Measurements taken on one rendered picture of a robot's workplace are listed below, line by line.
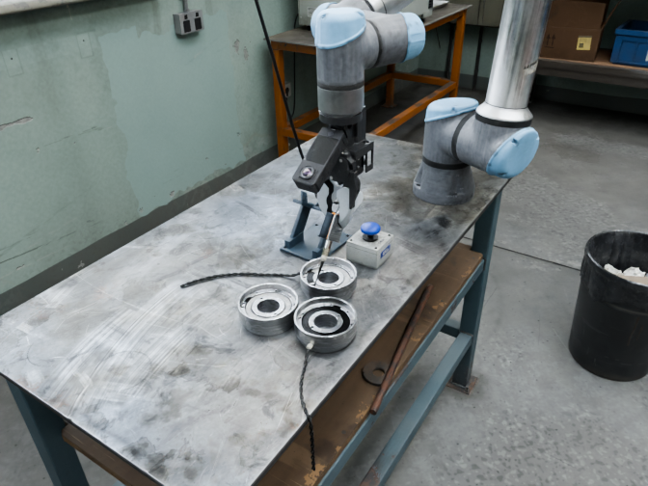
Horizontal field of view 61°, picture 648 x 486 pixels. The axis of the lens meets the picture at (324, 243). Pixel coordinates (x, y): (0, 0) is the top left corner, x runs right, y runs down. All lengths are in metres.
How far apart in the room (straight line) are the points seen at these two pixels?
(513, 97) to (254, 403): 0.77
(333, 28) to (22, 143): 1.75
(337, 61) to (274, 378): 0.49
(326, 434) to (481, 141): 0.67
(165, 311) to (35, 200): 1.53
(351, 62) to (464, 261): 0.87
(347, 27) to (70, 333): 0.68
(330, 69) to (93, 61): 1.78
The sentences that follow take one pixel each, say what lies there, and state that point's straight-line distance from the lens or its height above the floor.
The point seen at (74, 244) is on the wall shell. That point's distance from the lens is 2.67.
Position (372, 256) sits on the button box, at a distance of 1.09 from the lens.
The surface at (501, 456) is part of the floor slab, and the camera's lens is 1.85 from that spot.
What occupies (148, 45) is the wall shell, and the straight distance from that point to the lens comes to 2.73.
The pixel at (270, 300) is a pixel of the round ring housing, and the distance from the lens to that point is 0.99.
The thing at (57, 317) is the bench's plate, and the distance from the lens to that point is 1.11.
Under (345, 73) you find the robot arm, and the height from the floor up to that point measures 1.20.
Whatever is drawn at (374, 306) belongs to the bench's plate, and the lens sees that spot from 1.01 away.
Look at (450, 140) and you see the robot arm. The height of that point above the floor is 0.97.
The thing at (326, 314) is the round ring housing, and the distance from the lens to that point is 0.95.
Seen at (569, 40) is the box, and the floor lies 0.58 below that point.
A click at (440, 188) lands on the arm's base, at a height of 0.84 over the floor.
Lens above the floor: 1.43
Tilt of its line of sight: 32 degrees down
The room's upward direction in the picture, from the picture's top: 1 degrees counter-clockwise
